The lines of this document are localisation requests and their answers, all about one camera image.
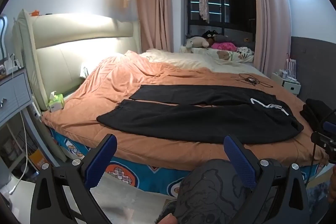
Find pink curtain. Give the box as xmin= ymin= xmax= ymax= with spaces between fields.
xmin=251 ymin=0 xmax=292 ymax=79
xmin=135 ymin=0 xmax=189 ymax=52

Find beige plush toy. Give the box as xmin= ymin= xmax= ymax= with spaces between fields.
xmin=184 ymin=36 xmax=210 ymax=53

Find orange cardboard box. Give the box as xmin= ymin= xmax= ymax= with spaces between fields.
xmin=28 ymin=148 xmax=51 ymax=172

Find thin black cable with device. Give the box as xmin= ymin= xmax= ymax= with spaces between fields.
xmin=231 ymin=73 xmax=273 ymax=88

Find pink plush toy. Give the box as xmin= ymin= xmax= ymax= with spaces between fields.
xmin=211 ymin=42 xmax=237 ymax=52

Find dark window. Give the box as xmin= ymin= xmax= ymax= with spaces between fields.
xmin=186 ymin=0 xmax=256 ymax=42

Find person's leg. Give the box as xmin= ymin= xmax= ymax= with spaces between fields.
xmin=157 ymin=158 xmax=263 ymax=224

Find white charger plugs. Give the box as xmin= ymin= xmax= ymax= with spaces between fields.
xmin=5 ymin=53 xmax=22 ymax=74

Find folded black clothes stack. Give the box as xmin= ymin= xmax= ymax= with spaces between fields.
xmin=299 ymin=98 xmax=332 ymax=130

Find cream bear-print bedding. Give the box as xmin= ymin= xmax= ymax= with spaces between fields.
xmin=139 ymin=48 xmax=269 ymax=77

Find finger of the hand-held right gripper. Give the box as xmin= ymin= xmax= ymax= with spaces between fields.
xmin=322 ymin=109 xmax=336 ymax=132

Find white charging cable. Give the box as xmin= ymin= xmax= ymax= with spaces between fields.
xmin=9 ymin=109 xmax=29 ymax=195

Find green tissue box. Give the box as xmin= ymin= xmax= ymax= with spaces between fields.
xmin=48 ymin=91 xmax=65 ymax=112

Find orange blanket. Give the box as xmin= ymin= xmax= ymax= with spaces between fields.
xmin=42 ymin=50 xmax=330 ymax=170

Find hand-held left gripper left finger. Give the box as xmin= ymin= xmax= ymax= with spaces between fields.
xmin=30 ymin=133 xmax=118 ymax=224

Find floral hanging garment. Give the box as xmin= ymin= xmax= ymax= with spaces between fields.
xmin=199 ymin=0 xmax=210 ymax=24

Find black pants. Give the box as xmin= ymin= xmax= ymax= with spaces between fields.
xmin=96 ymin=84 xmax=304 ymax=144

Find black and white plush toy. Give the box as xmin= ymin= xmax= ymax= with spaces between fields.
xmin=236 ymin=47 xmax=255 ymax=59

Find blue patterned bed sheet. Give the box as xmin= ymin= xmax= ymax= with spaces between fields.
xmin=50 ymin=127 xmax=326 ymax=197

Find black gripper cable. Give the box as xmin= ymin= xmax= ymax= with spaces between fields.
xmin=304 ymin=141 xmax=317 ymax=188

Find person's left hand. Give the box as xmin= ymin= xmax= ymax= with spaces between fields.
xmin=155 ymin=214 xmax=180 ymax=224

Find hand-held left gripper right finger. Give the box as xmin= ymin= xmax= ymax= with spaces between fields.
xmin=223 ymin=135 xmax=310 ymax=224

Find cream padded headboard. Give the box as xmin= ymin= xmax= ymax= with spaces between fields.
xmin=13 ymin=9 xmax=142 ymax=111

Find person's right hand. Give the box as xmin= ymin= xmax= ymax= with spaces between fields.
xmin=329 ymin=165 xmax=336 ymax=205

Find white bedside cabinet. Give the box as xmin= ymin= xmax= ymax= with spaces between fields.
xmin=272 ymin=72 xmax=301 ymax=94

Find grey nightstand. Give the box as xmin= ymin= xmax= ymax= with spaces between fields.
xmin=0 ymin=68 xmax=33 ymax=125

